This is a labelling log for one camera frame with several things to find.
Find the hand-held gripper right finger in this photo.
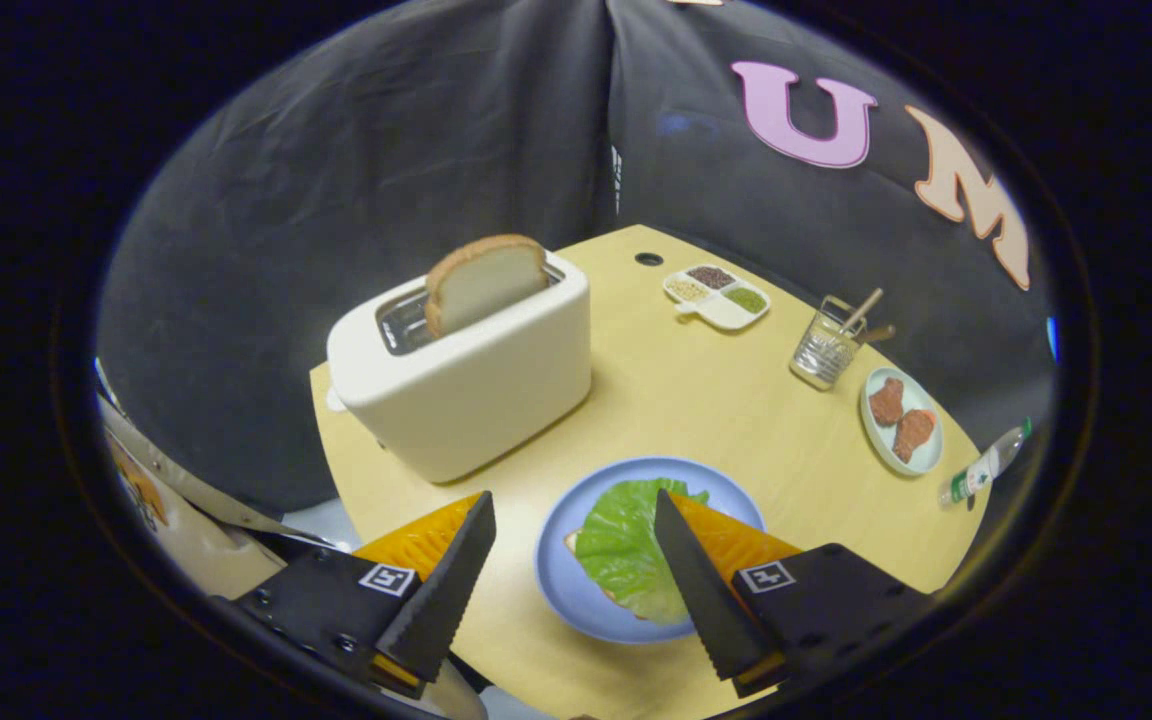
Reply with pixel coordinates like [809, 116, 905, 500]
[653, 488, 937, 698]

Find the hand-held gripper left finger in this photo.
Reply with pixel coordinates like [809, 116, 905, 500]
[233, 490, 499, 701]

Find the green lettuce leaf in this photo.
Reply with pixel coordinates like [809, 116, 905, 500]
[574, 478, 712, 627]

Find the toasted bread slice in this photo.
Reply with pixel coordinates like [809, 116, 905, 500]
[423, 234, 550, 339]

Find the blue plate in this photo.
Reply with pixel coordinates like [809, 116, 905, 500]
[534, 457, 767, 645]

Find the bread slice under ham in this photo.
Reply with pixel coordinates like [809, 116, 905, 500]
[563, 528, 652, 621]

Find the white toaster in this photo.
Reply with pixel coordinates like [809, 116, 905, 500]
[326, 250, 594, 486]

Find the brown meat patty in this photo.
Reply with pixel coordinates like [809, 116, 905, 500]
[893, 408, 937, 463]
[868, 377, 905, 426]

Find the white divided condiment dish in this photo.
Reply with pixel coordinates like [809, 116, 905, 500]
[662, 263, 772, 332]

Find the pale green plate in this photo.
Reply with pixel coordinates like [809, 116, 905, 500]
[859, 366, 945, 477]

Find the clear plastic water bottle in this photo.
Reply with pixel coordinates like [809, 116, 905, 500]
[939, 418, 1034, 509]

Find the black backdrop cloth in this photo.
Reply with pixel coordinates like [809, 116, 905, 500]
[96, 0, 1057, 521]

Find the metal wire utensil holder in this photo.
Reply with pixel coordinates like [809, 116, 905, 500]
[789, 296, 867, 392]

